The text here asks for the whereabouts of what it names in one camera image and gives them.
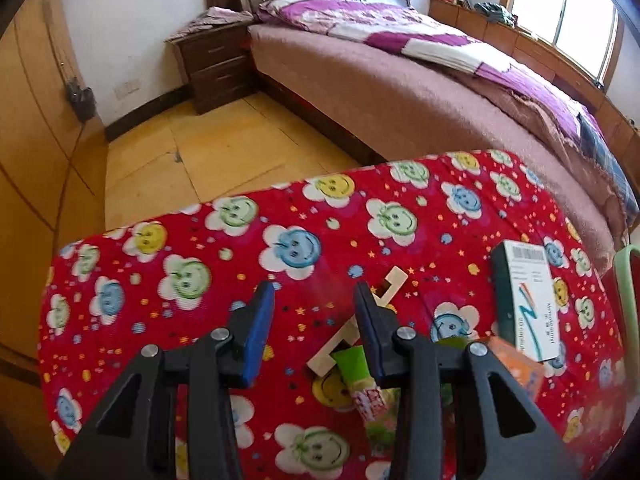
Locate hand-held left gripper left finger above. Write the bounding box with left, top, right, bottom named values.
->
left=52, top=281, right=277, bottom=480

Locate purple patterned quilt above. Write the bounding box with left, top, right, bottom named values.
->
left=257, top=0, right=601, bottom=151

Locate dark wooden bed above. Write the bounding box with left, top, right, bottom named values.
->
left=200, top=0, right=640, bottom=261

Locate green snack packet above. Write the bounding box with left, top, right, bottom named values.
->
left=332, top=346, right=402, bottom=456

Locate dark wooden nightstand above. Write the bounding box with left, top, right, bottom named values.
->
left=167, top=22, right=258, bottom=115

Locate teal and white box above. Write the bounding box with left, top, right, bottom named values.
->
left=490, top=240, right=566, bottom=363

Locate wooden wardrobe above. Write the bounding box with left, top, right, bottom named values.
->
left=0, top=0, right=108, bottom=386

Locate wooden window cabinet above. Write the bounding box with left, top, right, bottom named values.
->
left=429, top=0, right=640, bottom=161

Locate pink patterned cloth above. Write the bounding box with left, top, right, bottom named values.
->
left=165, top=6, right=256, bottom=43

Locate orange carton box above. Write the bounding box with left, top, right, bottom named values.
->
left=479, top=336, right=546, bottom=403

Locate window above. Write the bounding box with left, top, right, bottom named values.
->
left=500, top=0, right=626, bottom=91

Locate blue plaid cloth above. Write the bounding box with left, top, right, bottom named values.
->
left=577, top=112, right=640, bottom=231

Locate red smiley flower blanket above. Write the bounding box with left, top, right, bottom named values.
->
left=37, top=150, right=626, bottom=480

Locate green crumpled cloth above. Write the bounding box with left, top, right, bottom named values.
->
left=472, top=1, right=516, bottom=26

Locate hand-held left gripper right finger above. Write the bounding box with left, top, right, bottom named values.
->
left=353, top=281, right=583, bottom=480

